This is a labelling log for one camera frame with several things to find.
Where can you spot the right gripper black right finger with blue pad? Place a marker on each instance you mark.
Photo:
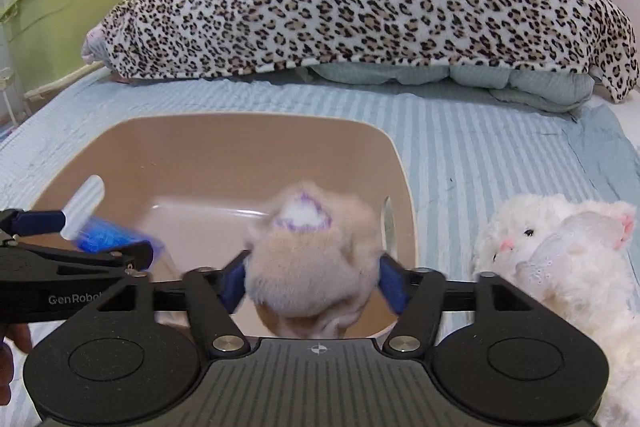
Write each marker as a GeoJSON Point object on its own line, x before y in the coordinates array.
{"type": "Point", "coordinates": [416, 297]}

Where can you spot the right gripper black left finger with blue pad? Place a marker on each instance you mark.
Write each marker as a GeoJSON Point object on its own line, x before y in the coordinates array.
{"type": "Point", "coordinates": [212, 296]}

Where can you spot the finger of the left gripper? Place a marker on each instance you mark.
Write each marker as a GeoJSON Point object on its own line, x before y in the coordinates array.
{"type": "Point", "coordinates": [15, 222]}
{"type": "Point", "coordinates": [138, 256]}

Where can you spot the blue white tube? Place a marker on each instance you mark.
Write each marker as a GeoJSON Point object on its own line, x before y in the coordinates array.
{"type": "Point", "coordinates": [92, 234]}

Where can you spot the beige plush toy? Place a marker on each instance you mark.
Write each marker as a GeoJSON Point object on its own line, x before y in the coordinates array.
{"type": "Point", "coordinates": [313, 262]}

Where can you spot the person's left hand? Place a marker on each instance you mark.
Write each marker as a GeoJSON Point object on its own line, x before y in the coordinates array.
{"type": "Point", "coordinates": [21, 337]}

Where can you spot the beige plastic storage basket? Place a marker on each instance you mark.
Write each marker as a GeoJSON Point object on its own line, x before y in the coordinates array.
{"type": "Point", "coordinates": [194, 182]}

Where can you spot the blue striped bed sheet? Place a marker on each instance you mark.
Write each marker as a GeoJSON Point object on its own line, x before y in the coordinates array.
{"type": "Point", "coordinates": [464, 152]}

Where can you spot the white plush rabbit toy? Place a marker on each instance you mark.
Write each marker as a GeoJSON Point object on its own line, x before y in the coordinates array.
{"type": "Point", "coordinates": [573, 258]}

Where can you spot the green plastic storage bin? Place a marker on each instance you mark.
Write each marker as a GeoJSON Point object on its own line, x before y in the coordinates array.
{"type": "Point", "coordinates": [44, 38]}

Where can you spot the light green quilt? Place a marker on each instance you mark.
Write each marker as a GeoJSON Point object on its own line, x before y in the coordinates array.
{"type": "Point", "coordinates": [552, 92]}

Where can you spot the leopard print blanket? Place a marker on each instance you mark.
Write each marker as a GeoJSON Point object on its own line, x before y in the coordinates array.
{"type": "Point", "coordinates": [179, 39]}

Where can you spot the white wire rack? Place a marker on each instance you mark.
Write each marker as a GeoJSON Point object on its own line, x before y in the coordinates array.
{"type": "Point", "coordinates": [14, 109]}

